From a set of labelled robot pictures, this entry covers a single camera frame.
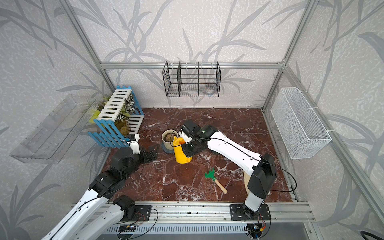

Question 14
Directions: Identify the yellow watering can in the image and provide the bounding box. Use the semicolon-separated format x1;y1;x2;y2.
172;137;193;164

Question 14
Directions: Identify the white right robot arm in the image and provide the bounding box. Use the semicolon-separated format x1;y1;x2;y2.
180;120;277;214

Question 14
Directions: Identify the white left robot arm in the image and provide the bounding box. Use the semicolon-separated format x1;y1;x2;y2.
44;145;160;240

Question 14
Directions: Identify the pink green succulent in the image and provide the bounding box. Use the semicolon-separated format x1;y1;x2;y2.
163;132;178;143

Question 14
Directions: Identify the blue grey saucer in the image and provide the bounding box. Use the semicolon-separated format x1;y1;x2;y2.
161;142;174;154

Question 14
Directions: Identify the cream ribbed pot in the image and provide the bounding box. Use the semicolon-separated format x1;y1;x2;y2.
162;130;179;151

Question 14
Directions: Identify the striped leaf potted plant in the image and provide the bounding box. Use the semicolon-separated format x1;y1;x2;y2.
89;93;136;137

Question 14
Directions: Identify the blue white slatted shelf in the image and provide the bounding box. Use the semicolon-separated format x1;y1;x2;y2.
88;86;145;148

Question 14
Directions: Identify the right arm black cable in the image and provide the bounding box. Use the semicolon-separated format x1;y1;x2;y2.
170;128;298;193

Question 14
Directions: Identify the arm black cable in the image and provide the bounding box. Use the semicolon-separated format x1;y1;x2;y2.
49;161;148;240
170;128;298;193

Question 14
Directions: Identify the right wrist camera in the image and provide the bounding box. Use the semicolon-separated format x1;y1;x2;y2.
179;131;192;143

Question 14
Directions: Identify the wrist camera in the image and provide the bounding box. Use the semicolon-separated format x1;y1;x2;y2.
179;131;192;143
126;134;141;155

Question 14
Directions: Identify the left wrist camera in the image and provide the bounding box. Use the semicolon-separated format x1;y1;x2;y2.
126;134;141;155

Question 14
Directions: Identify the green rake wooden handle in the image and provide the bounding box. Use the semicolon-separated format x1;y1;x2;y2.
205;168;228;194

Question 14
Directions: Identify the black wire basket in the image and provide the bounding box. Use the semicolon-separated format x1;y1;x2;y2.
162;62;222;98

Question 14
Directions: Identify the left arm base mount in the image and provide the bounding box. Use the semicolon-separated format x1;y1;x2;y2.
113;195;152;223

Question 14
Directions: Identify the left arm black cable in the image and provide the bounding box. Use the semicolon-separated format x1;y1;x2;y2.
49;161;148;240

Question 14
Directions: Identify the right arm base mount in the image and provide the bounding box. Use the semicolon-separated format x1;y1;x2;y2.
230;203;272;221

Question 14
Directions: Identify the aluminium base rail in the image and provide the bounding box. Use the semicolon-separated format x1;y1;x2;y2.
56;200;316;240

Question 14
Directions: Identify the white wire mesh basket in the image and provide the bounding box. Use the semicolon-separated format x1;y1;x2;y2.
271;88;332;159

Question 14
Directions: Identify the clear acrylic wall shelf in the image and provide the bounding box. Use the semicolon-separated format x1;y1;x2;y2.
10;95;98;164

